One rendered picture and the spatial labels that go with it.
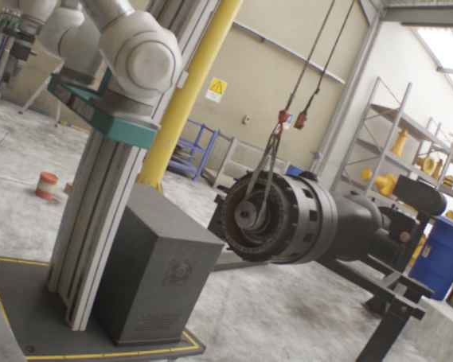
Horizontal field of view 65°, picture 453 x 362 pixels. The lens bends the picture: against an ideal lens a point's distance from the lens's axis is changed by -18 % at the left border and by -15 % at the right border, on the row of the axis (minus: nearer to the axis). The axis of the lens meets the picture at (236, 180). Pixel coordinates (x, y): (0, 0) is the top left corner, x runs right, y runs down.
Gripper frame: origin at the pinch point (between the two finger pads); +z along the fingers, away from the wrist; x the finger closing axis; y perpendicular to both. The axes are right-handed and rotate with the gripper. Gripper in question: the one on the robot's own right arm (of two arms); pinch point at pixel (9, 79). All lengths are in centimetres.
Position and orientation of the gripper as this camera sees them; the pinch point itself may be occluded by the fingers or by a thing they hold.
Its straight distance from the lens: 146.2
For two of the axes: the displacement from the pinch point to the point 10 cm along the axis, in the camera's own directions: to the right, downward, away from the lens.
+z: -4.1, 9.0, 1.3
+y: 6.5, 1.8, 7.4
